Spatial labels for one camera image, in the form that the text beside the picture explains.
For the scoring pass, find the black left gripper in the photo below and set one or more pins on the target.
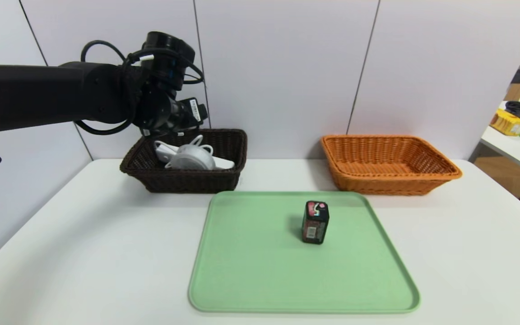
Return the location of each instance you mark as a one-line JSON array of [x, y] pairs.
[[195, 109]]

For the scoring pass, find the clear lidded plastic container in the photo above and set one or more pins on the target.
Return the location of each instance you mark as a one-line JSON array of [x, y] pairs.
[[192, 158]]

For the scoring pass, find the light green plastic tray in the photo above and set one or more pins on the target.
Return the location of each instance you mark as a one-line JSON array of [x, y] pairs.
[[264, 271]]

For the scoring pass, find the orange wicker basket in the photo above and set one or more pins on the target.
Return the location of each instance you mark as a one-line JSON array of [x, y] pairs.
[[377, 185]]

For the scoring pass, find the dark brown wicker basket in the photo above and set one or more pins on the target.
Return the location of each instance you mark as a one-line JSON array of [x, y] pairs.
[[183, 183]]

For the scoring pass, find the white side table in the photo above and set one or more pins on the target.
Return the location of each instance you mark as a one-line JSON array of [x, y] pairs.
[[519, 155]]

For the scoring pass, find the yellow box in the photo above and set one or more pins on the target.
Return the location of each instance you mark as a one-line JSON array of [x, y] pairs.
[[506, 124]]

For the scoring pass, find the black drink carton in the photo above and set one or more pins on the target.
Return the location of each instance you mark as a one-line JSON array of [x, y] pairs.
[[315, 225]]

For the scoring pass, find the orange and black left arm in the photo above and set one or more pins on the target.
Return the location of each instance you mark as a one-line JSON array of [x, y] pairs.
[[39, 95]]

